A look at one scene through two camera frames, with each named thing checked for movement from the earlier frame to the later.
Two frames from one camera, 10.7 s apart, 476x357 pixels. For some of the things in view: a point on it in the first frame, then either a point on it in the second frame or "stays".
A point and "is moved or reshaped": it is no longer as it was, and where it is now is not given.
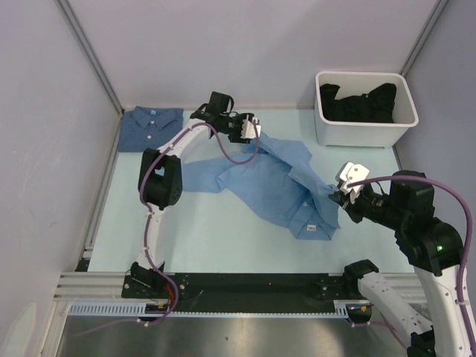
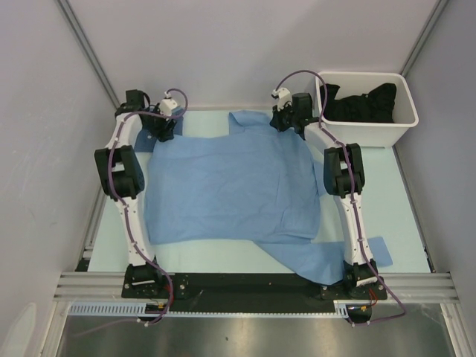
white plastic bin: x=364 y=134 stays
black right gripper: x=345 y=200 to x=276 y=118
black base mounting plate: x=243 y=290 stays
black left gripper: x=236 y=138 to x=166 y=134
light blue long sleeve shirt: x=262 y=174 is moved or reshaped
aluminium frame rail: x=93 y=287 stays
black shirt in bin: x=376 y=106 stays
